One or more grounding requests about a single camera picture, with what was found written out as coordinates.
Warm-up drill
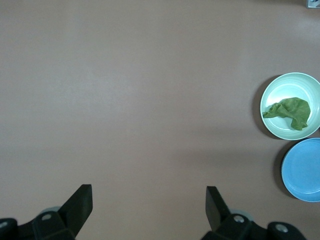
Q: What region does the blue round plate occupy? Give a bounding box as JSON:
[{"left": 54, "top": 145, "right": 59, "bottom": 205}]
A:
[{"left": 281, "top": 137, "right": 320, "bottom": 203}]

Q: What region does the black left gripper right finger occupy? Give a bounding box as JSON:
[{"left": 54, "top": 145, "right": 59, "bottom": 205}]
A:
[{"left": 201, "top": 185, "right": 307, "bottom": 240}]

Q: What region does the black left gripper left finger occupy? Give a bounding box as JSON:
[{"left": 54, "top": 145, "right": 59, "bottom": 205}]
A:
[{"left": 0, "top": 184, "right": 94, "bottom": 240}]

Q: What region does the green lettuce leaf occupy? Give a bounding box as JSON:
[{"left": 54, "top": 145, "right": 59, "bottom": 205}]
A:
[{"left": 262, "top": 96, "right": 312, "bottom": 131}]

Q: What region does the mint green round plate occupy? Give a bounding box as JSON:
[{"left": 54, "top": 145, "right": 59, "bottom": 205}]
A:
[{"left": 259, "top": 72, "right": 320, "bottom": 141}]

